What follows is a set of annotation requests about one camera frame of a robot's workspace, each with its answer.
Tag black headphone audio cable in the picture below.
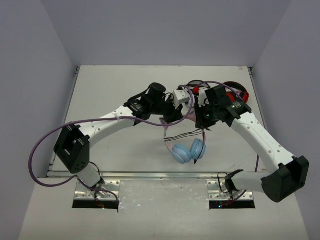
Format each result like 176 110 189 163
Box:
162 126 213 165

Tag pink blue cat-ear headphones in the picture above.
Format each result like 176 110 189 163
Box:
163 126 207 165

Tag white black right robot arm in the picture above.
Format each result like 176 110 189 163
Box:
192 85 310 203

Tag red black headphones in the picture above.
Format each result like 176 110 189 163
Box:
223 81 250 104

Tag white black headphones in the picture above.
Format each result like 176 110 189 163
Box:
186 79 211 89

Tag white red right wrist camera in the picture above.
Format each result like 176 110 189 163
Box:
192 86 210 108

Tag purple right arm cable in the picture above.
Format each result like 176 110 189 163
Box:
197 80 260 173

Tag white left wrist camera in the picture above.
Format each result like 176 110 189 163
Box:
172 89 195 109

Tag black right base wire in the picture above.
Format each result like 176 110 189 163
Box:
216 170 236 198

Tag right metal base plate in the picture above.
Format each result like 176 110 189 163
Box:
207 179 254 201

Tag silver aluminium rail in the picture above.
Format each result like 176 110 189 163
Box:
46 170 269 179

